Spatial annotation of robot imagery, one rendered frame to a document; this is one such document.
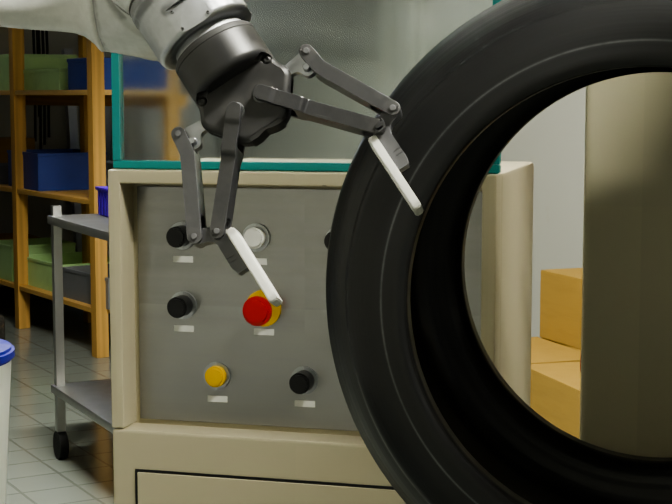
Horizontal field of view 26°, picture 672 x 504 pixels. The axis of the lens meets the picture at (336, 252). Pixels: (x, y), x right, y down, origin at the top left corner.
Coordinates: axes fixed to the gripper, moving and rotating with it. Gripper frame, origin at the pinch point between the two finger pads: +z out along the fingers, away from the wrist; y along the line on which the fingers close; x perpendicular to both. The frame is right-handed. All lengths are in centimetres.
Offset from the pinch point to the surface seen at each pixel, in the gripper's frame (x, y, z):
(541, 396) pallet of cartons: 403, 24, 3
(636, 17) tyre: 6.0, 31.4, -3.9
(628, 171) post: 47, 31, 1
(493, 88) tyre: 8.7, 18.4, -6.1
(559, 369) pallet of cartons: 409, 35, -2
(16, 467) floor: 413, -153, -79
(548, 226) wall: 540, 74, -64
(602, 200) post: 48, 27, 2
